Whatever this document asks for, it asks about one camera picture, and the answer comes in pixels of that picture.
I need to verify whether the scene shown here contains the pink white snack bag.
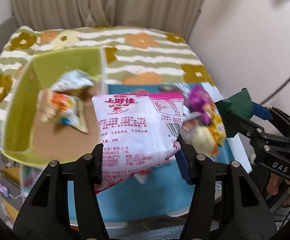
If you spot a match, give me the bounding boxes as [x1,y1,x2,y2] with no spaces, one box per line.
[92,92,184,193]

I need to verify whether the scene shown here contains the silver snack bag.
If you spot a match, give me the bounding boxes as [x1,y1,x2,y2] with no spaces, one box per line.
[50,69,94,93]

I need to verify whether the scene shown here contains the green storage box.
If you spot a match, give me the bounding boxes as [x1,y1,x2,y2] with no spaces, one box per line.
[0,47,107,167]

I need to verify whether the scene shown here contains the right hand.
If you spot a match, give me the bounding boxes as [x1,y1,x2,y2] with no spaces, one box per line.
[266,173,290,207]

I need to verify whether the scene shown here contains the purple bread snack bag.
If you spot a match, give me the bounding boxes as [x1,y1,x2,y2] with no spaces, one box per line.
[188,85,215,126]

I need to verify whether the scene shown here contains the yellow snack bag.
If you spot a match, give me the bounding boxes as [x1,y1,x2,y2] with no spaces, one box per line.
[208,112,226,146]

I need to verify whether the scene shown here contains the dark green snack packet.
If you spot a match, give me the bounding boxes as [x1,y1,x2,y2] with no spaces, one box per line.
[216,88,253,138]

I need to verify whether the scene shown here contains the blue patterned mat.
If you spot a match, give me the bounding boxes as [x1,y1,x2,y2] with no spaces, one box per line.
[68,85,234,225]

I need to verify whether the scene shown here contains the orange striped snack bag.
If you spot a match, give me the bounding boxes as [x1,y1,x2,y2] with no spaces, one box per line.
[41,90,89,134]

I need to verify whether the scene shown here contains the floral striped quilt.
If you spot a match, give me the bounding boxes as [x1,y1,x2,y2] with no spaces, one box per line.
[0,26,212,130]

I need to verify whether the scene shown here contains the beige curtain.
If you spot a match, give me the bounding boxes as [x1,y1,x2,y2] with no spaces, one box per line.
[11,0,204,38]

